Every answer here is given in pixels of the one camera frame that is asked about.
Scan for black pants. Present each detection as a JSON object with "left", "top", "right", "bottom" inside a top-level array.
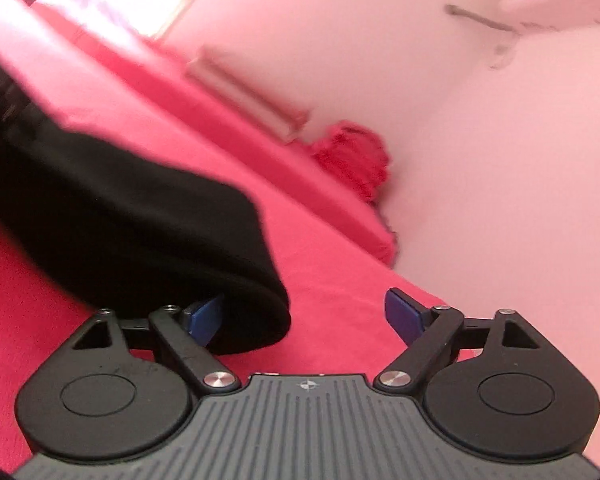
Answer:
[{"left": 0, "top": 65, "right": 291, "bottom": 354}]

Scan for pink far bed cover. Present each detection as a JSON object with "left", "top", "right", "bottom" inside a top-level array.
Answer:
[{"left": 32, "top": 0, "right": 398, "bottom": 266}]

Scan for folded red blankets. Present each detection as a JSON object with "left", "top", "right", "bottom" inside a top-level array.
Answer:
[{"left": 308, "top": 120, "right": 390, "bottom": 203}]

